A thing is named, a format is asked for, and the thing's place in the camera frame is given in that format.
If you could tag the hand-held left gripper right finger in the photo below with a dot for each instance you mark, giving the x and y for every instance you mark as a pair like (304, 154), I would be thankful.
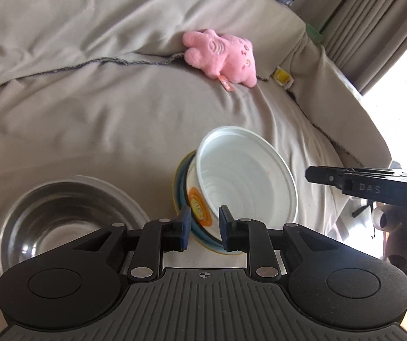
(224, 231)

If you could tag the green cloth piece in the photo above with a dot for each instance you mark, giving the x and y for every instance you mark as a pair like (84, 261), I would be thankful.
(313, 32)

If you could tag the white bowl yellow rim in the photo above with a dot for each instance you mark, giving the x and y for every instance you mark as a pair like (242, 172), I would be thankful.
(210, 248)

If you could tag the beige sofa cover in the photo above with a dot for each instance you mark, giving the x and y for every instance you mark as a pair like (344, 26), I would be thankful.
(82, 88)

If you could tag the white deep bowl orange label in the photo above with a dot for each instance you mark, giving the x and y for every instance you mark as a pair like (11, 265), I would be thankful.
(242, 177)

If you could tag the stainless steel bowl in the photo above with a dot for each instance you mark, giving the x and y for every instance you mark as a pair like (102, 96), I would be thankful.
(57, 213)

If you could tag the blue bowl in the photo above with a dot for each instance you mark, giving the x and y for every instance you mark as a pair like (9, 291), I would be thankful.
(198, 230)

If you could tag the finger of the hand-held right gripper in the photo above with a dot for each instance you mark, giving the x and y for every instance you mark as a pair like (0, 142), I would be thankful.
(322, 177)
(370, 170)

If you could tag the beige curtain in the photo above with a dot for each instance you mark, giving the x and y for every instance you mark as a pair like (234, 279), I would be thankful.
(367, 25)

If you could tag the yellow fabric tag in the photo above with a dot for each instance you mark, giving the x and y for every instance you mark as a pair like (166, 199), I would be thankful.
(282, 77)

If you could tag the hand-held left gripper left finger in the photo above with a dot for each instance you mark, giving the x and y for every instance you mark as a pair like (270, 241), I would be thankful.
(185, 231)

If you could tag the person's right hand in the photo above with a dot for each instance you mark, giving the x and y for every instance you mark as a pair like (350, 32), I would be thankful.
(386, 218)

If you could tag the pink plush toy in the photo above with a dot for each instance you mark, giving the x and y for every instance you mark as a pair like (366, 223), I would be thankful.
(217, 55)

